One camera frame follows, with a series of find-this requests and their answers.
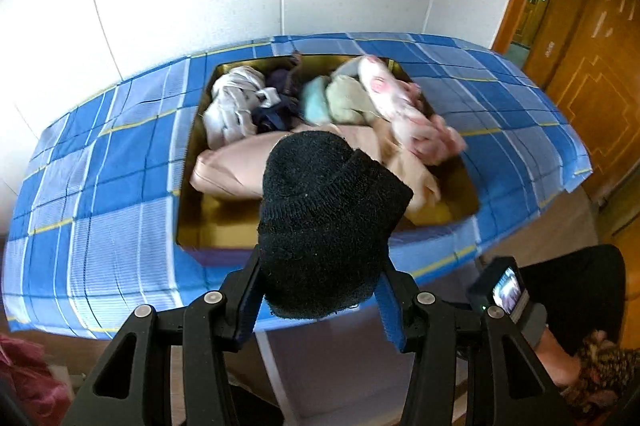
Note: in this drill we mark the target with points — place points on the black knit hat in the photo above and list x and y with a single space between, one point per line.
325 216

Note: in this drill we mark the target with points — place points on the black fleece trousers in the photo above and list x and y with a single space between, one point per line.
575 286

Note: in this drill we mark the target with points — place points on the pale grey cloth roll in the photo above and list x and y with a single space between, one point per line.
350 101

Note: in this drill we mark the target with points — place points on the mint green cloth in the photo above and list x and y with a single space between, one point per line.
315 106

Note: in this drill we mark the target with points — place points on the blue plaid tablecloth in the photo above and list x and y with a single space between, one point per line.
100 206

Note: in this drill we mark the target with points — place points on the wooden door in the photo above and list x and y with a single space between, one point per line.
590 81

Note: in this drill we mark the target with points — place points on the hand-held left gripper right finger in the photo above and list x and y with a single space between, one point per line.
390 316

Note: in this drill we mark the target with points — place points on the maroon tin box gold inside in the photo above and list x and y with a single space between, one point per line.
220 231

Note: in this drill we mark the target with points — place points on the navy fringed scarf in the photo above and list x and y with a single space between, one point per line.
277 116

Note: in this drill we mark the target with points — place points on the pink patterned cloth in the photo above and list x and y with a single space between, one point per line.
400 106

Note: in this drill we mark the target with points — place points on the white cabinet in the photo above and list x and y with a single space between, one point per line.
340 366

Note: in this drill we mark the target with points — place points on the person's right forearm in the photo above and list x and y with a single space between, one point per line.
560 361

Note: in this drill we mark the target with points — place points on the beige garment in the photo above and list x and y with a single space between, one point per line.
230 171

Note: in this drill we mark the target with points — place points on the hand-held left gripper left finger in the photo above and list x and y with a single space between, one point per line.
247 306

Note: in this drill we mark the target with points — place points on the dark patterned sleeve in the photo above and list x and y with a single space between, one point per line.
605 371

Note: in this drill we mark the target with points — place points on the white cloth bundle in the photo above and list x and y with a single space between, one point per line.
230 111

